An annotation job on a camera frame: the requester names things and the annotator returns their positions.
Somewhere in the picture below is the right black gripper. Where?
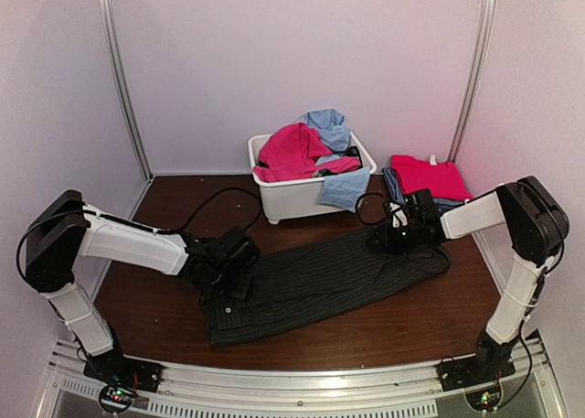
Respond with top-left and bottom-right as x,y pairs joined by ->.
367,222 -> 423,256

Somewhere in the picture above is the red t-shirt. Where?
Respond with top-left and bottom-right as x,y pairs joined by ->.
390,155 -> 473,201

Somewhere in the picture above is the black striped shirt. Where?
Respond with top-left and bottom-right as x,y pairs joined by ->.
200,227 -> 452,348

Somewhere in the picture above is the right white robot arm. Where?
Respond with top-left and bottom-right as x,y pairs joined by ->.
367,176 -> 569,383

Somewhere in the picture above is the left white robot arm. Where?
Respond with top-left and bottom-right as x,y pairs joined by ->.
16,189 -> 261,385

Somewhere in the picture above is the white plastic laundry bin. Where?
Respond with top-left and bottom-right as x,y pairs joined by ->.
247,131 -> 378,225

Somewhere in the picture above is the folded blue checkered shirt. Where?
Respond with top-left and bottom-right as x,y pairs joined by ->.
381,167 -> 464,212

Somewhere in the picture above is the light blue shirt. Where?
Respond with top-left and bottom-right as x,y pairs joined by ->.
297,109 -> 371,212

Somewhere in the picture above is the pink garment in bin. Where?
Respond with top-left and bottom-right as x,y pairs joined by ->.
252,123 -> 362,183

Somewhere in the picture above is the left circuit board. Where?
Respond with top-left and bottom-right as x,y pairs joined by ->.
98,385 -> 136,414

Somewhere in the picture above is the circuit board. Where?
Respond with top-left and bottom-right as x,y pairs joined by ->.
464,384 -> 503,413
98,385 -> 136,414

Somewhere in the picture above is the right circuit board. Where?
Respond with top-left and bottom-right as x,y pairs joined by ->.
464,384 -> 503,413

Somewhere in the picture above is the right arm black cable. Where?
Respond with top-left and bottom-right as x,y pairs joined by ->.
355,193 -> 444,259

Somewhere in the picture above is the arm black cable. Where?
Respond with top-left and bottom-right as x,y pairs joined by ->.
355,193 -> 444,259
16,187 -> 264,291

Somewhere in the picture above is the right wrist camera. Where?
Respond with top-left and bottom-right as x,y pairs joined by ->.
385,201 -> 410,228

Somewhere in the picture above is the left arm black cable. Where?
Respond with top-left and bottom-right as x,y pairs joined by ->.
16,187 -> 264,291

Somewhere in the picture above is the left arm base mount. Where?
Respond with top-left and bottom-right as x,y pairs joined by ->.
83,357 -> 163,393

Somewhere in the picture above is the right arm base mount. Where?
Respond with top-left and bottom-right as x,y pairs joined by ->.
435,355 -> 516,391

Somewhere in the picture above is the front aluminium rail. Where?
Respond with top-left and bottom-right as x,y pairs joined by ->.
32,338 -> 568,417

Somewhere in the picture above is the right aluminium frame post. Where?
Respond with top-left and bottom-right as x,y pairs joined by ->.
448,0 -> 497,163

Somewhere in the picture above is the aluminium frame post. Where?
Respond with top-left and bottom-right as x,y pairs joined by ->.
98,0 -> 153,181
448,0 -> 497,163

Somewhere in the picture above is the left aluminium frame post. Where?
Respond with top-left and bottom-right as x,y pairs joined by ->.
98,0 -> 153,181

